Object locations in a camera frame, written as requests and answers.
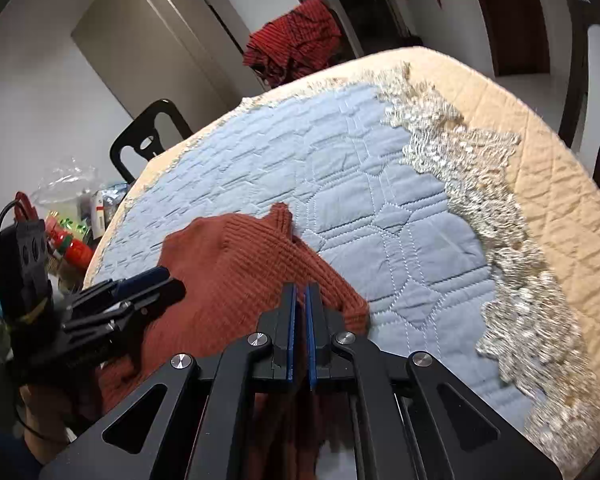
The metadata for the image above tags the red knit cloth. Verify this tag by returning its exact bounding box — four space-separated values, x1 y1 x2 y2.
243 0 344 89

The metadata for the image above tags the quilted blue beige table cover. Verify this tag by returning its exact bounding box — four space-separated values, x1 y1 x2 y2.
82 46 600 476

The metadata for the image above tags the brown wooden door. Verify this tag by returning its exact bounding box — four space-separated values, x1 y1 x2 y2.
467 0 551 77

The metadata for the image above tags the clear plastic bag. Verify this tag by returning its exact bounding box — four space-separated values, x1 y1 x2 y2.
32 156 102 207

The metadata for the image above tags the rust brown knit sweater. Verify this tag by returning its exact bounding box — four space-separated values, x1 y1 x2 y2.
97 202 371 480

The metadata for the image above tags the beige tall cabinet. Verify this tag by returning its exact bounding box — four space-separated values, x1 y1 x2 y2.
71 0 262 121

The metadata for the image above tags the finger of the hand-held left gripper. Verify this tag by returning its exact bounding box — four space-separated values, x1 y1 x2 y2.
60 277 187 361
70 266 171 313

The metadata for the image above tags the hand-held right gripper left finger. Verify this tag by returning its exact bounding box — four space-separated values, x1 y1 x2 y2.
39 282 297 480

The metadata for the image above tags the white small box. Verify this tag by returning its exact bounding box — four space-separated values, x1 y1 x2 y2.
91 191 107 239

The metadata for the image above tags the red bottle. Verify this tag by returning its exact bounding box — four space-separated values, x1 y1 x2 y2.
45 227 94 272

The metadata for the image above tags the dark wooden chair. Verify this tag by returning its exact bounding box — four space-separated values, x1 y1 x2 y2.
554 0 600 187

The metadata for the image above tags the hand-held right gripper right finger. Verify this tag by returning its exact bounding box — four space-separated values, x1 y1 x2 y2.
305 282 564 480

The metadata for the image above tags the person's left hand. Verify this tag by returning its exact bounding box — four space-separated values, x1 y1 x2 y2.
19 370 103 463

